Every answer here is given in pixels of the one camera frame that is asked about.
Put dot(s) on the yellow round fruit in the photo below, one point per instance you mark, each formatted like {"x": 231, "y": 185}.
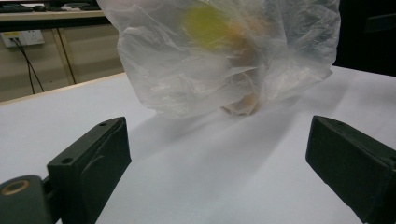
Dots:
{"x": 204, "y": 26}

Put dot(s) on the white wall power socket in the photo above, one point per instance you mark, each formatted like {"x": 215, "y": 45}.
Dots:
{"x": 23, "y": 38}

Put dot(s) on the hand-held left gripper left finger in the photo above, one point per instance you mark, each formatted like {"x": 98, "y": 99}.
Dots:
{"x": 90, "y": 161}

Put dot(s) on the dark items on desk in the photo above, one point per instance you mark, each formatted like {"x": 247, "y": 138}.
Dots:
{"x": 46, "y": 6}

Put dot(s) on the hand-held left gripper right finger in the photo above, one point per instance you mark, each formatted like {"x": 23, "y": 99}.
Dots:
{"x": 351, "y": 158}

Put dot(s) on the beige desk with cabinet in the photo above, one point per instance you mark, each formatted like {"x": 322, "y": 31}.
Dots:
{"x": 49, "y": 46}

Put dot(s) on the orange-brown fruit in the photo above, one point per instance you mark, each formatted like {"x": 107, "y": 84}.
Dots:
{"x": 246, "y": 59}

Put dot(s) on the translucent white plastic bag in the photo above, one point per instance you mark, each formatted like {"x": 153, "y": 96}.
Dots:
{"x": 218, "y": 56}

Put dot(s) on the dark monitor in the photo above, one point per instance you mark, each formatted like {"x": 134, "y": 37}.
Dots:
{"x": 367, "y": 34}

